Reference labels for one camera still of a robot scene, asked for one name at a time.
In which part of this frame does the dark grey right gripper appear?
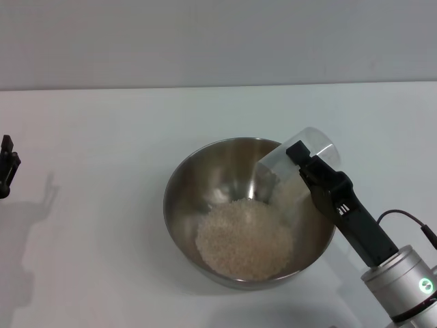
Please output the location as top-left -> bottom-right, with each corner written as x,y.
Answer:
285,139 -> 399,269

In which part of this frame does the clear plastic measuring cup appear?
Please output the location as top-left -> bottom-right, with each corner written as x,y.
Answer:
255,126 -> 342,227

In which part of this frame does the white uncooked rice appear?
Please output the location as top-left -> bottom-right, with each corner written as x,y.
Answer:
195,177 -> 308,279

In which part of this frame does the stainless steel mixing bowl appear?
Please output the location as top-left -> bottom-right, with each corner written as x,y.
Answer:
163,137 -> 339,292

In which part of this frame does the black cable with plug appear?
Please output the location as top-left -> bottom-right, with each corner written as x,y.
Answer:
376,209 -> 437,250

